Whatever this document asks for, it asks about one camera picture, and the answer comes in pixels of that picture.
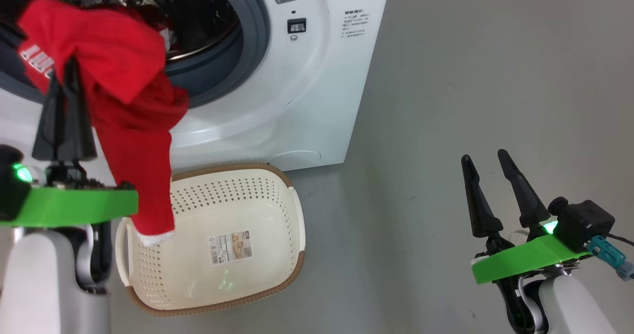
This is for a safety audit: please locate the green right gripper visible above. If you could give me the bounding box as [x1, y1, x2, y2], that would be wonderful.
[461, 149, 593, 285]

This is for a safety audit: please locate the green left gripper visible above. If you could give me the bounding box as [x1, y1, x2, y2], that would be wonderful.
[0, 58, 139, 227]

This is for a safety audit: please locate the red garment with white print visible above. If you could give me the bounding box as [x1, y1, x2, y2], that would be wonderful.
[16, 0, 190, 248]

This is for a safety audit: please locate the cream perforated basket brown rim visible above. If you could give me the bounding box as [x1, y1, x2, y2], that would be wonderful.
[115, 163, 307, 318]

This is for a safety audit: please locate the white printed product label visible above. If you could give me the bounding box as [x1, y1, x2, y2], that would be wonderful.
[207, 230, 254, 266]

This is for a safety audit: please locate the white front-load washing machine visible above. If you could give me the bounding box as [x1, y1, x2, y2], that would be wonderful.
[0, 0, 393, 186]

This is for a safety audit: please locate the round white filter cover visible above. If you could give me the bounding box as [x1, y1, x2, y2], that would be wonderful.
[270, 150, 322, 172]

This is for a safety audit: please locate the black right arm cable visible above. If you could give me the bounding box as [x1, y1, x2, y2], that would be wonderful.
[497, 278, 528, 334]

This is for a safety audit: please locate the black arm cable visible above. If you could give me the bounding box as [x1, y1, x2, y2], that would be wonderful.
[91, 222, 113, 290]
[497, 278, 528, 334]

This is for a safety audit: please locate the teal cable connector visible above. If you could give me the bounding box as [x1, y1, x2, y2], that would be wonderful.
[587, 235, 634, 281]

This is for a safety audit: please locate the thin black camera cable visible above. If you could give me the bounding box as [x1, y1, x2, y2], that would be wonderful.
[607, 232, 634, 248]

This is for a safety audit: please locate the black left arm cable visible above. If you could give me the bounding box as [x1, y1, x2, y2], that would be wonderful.
[91, 222, 113, 290]

